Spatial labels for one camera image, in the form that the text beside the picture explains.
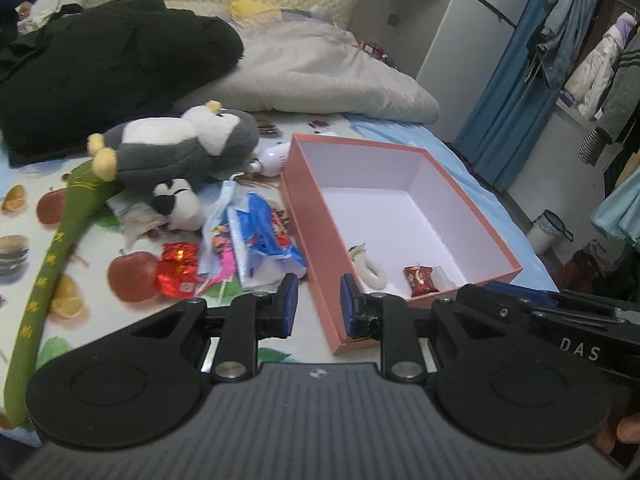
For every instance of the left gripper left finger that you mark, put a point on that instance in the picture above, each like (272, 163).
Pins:
(222, 342)

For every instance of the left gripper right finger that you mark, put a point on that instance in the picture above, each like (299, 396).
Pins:
(399, 327)

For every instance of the blue white plastic bag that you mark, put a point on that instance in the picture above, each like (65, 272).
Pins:
(263, 248)

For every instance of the red candy wrapper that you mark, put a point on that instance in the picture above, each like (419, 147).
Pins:
(177, 270)

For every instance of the pink tassel ornament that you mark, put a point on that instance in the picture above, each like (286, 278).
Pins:
(220, 259)

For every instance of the small panda plush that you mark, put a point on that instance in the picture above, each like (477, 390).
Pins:
(179, 205)

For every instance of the clear plastic packet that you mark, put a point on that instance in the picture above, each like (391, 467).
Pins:
(135, 217)

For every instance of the person hand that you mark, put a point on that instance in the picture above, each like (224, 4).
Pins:
(620, 438)

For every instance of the red snack packet in box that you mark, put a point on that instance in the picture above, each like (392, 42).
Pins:
(420, 280)

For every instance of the white packet in box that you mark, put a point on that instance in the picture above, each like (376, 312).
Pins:
(440, 280)

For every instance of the blue face mask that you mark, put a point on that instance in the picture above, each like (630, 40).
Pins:
(217, 199)

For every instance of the white trash bin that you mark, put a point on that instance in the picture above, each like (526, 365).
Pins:
(546, 230)

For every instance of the pink cardboard box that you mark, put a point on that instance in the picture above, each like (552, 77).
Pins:
(401, 205)

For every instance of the white spray bottle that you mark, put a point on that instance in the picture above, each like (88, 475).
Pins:
(271, 161)

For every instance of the grey penguin plush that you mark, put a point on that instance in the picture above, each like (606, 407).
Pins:
(146, 152)

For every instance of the green long plush snake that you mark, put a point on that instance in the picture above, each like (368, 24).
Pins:
(85, 194)

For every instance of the grey striped sweater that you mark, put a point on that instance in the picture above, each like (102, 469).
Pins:
(619, 106)

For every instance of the blue curtain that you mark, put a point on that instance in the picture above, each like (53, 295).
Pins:
(507, 121)

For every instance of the white hanging jacket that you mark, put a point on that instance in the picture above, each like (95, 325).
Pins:
(591, 77)

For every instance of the black jacket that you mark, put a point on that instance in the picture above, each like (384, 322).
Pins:
(88, 72)

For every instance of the white cabinet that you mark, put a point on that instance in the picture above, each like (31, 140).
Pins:
(450, 47)

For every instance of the yellow pillow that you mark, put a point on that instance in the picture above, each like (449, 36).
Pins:
(253, 11)

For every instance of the hanging jeans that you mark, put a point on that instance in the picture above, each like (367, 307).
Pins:
(555, 44)

